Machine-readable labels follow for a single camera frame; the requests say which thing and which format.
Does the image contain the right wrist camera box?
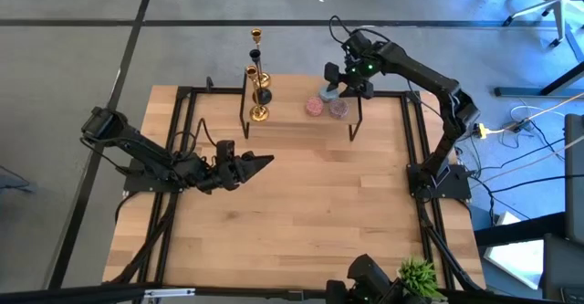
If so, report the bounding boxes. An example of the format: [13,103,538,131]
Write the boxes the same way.
[323,61,342,87]

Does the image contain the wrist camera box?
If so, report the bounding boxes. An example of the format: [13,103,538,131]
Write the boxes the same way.
[215,139,237,161]
[323,61,342,87]

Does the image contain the silver metal bracket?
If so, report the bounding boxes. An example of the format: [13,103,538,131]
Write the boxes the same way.
[143,287,196,299]

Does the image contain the yellow power plug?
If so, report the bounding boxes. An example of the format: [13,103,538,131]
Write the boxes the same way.
[473,121,493,140]

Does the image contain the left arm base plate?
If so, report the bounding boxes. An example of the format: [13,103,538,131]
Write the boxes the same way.
[123,156,189,194]

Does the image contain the grey cabinet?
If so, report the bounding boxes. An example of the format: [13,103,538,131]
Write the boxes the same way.
[564,113,584,246]

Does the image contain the black candlestick holder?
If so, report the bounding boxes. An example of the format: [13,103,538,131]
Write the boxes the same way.
[247,49,274,106]

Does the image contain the dark desk foot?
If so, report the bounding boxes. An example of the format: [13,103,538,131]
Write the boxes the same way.
[494,59,584,99]

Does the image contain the white panel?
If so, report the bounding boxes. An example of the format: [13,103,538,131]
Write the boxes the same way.
[483,211,545,291]

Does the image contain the black diagonal beam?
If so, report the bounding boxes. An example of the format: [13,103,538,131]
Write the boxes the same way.
[474,211,567,246]

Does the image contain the pink patterned round candle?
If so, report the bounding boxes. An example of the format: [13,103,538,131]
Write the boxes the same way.
[305,96,326,118]

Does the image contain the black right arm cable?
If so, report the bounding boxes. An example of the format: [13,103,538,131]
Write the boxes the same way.
[328,15,393,45]

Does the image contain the short gold candlestick holder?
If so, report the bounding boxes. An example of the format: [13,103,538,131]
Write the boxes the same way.
[245,65,270,123]

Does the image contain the white office chair base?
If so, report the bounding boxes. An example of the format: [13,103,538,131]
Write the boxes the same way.
[501,0,584,63]

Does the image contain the green potted plant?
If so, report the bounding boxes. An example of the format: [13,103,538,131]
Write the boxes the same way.
[397,257,447,303]

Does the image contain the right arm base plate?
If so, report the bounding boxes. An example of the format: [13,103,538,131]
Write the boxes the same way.
[407,162,472,200]

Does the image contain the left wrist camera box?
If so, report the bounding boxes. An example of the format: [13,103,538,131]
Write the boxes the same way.
[215,139,237,161]

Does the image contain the black aluminium table frame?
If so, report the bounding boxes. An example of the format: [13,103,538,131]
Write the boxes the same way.
[102,73,487,296]

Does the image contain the wooden shelf black legs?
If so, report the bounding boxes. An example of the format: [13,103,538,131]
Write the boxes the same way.
[239,68,365,142]

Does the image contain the dark grey box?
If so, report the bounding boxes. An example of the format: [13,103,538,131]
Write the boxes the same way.
[542,233,584,304]

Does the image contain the grey round candle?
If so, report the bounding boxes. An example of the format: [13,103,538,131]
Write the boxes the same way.
[318,86,341,103]

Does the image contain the beige floor cable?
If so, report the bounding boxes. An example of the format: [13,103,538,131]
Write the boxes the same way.
[472,135,584,189]

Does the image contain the purple patterned round candle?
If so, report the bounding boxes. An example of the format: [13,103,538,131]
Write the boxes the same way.
[328,99,350,121]

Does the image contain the black floor cable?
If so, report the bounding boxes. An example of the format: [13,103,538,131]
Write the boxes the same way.
[488,173,584,194]

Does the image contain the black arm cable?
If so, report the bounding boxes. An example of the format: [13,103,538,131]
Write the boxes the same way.
[328,15,393,45]
[172,117,220,168]

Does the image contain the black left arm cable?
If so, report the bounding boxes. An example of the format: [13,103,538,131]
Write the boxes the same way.
[172,117,220,168]

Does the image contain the tall gold candlestick holder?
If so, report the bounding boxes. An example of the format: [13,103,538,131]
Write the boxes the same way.
[249,27,272,89]

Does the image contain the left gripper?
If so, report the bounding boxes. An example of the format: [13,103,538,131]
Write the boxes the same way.
[200,151,276,194]

